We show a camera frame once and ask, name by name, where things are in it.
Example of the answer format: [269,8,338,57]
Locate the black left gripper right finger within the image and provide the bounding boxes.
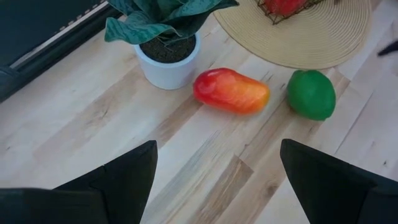
[279,139,398,224]

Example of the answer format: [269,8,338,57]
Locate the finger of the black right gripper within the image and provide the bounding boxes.
[377,40,398,57]

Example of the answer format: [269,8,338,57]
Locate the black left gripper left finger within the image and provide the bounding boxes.
[54,139,159,224]

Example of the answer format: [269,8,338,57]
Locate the dark green lime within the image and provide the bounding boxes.
[285,69,337,121]

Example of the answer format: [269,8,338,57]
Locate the round red fruit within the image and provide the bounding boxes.
[264,0,308,17]

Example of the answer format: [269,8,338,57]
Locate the gold wire basket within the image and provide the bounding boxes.
[256,0,324,26]

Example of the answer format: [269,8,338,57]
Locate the potted succulent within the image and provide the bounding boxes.
[104,0,240,91]

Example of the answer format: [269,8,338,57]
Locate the red-orange mango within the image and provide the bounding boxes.
[192,67,271,116]

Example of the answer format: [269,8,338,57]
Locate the round woven tan placemat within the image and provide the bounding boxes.
[213,0,373,70]

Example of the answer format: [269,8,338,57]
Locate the black aluminium table frame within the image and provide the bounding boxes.
[0,4,124,103]

